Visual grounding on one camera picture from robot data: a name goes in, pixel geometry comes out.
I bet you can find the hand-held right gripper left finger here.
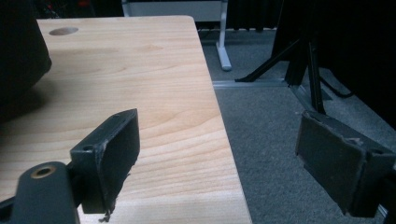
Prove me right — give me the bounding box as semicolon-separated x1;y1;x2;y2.
69;107;141;223

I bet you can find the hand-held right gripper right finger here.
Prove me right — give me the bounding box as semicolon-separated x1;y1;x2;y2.
294;109;396;218

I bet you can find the black metal stand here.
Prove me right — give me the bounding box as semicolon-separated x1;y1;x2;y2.
234;0;333;116

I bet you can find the black tripod stand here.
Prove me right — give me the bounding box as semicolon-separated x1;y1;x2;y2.
226;0;396;131

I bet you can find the black cable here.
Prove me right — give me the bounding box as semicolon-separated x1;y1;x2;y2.
320;76;356;99

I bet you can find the white metal table frame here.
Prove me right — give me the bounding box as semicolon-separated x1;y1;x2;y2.
120;0;233;72

